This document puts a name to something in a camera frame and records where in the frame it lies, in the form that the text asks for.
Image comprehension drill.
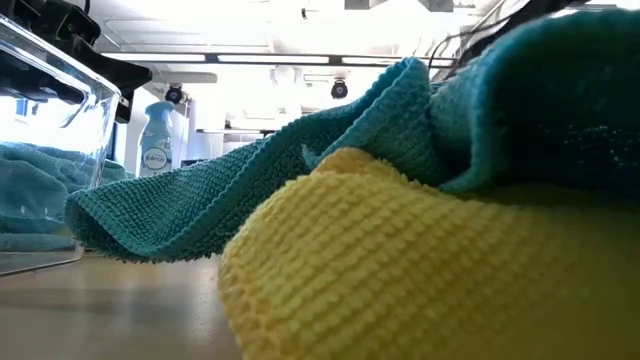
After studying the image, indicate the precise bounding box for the long black frame table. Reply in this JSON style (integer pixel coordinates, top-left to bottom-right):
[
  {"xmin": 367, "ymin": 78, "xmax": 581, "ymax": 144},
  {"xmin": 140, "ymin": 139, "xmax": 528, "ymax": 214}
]
[{"xmin": 196, "ymin": 128, "xmax": 276, "ymax": 137}]

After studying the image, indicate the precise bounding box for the air freshener spray bottle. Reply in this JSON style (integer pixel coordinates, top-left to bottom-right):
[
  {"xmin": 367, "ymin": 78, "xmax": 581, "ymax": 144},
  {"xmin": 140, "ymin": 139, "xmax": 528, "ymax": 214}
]
[{"xmin": 138, "ymin": 99, "xmax": 176, "ymax": 179}]

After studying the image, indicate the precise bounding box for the long linear ceiling light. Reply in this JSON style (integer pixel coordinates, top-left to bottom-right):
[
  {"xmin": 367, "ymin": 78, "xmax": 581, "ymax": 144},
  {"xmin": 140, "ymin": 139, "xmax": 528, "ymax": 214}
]
[{"xmin": 99, "ymin": 51, "xmax": 459, "ymax": 69}]

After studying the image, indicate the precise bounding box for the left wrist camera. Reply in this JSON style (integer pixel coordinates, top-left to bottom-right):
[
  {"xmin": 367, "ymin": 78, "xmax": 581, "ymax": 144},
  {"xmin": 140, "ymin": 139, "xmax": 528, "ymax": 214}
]
[{"xmin": 53, "ymin": 3, "xmax": 103, "ymax": 47}]

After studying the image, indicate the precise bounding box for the light blue microfiber towel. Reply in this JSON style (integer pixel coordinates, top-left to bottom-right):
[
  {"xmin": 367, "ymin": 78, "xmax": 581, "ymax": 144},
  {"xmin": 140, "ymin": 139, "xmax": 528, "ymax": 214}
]
[{"xmin": 428, "ymin": 8, "xmax": 640, "ymax": 197}]

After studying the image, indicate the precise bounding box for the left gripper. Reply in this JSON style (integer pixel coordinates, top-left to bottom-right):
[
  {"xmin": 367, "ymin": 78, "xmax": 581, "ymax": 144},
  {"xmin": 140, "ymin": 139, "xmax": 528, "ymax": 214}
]
[{"xmin": 0, "ymin": 0, "xmax": 154, "ymax": 124}]

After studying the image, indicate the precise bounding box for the teal green microfiber towel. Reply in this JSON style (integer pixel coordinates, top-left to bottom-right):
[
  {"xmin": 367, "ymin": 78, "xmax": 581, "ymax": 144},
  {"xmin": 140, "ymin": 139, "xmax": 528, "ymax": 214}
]
[{"xmin": 63, "ymin": 56, "xmax": 454, "ymax": 265}]

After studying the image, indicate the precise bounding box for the yellow microfiber towel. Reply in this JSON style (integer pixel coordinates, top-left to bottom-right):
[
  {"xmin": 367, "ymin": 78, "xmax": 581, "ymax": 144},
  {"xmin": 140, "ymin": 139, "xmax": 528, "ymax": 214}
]
[{"xmin": 217, "ymin": 146, "xmax": 640, "ymax": 360}]

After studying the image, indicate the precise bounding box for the clear plastic basket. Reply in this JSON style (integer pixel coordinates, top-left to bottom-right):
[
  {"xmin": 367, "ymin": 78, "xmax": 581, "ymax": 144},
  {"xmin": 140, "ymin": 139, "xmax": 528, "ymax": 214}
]
[{"xmin": 0, "ymin": 13, "xmax": 123, "ymax": 277}]

